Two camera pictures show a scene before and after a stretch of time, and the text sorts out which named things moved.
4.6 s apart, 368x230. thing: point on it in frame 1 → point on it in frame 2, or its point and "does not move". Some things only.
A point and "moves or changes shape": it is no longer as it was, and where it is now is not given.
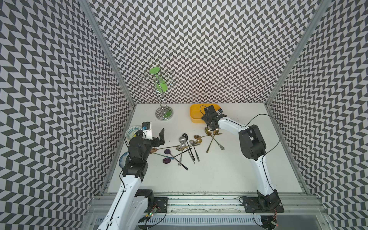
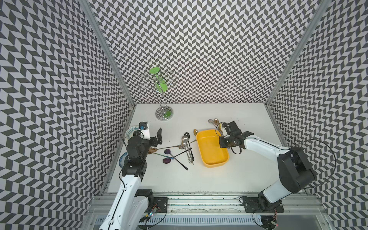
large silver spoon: (182, 139) moves or changes shape
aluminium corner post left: (108, 50) does not move
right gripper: (204, 117) → (222, 145)
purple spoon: (167, 151) does not move
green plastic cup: (161, 85) does not move
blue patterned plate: (122, 160) does not move
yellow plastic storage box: (197, 111) → (208, 144)
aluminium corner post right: (323, 8) does not move
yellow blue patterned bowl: (131, 132) does not move
